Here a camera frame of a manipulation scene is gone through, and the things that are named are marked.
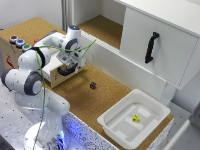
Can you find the purple block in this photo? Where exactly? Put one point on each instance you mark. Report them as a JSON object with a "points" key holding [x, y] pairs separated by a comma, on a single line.
{"points": [[93, 85]]}

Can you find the white sliding door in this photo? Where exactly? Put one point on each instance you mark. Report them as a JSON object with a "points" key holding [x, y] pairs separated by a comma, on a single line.
{"points": [[173, 56]]}

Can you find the red button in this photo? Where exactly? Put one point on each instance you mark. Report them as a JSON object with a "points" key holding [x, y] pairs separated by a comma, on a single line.
{"points": [[13, 39]]}

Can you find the blue button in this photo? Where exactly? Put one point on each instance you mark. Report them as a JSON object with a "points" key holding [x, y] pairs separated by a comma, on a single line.
{"points": [[20, 42]]}

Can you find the green button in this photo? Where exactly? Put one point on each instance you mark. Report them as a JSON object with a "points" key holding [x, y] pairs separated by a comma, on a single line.
{"points": [[26, 47]]}

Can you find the yellow block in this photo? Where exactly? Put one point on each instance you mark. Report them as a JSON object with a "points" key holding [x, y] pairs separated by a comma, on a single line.
{"points": [[135, 117]]}

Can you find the white cabinet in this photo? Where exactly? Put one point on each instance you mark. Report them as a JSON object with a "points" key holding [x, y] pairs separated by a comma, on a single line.
{"points": [[110, 63]]}

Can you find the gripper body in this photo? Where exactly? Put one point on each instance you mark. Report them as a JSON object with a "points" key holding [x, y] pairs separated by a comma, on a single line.
{"points": [[71, 59]]}

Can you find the wooden drawer box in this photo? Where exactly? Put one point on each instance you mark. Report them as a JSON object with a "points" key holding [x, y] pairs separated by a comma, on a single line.
{"points": [[30, 28]]}

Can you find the white plastic box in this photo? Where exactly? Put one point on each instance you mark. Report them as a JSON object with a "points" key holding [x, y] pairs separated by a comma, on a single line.
{"points": [[116, 121]]}

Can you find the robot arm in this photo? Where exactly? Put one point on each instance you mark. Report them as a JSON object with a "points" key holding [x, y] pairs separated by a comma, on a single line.
{"points": [[26, 83]]}

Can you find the wooden drawer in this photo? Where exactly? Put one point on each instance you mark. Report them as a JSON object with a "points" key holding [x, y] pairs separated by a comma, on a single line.
{"points": [[55, 79]]}

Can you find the pink block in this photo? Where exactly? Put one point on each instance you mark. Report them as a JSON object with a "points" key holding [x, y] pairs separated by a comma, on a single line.
{"points": [[36, 40]]}

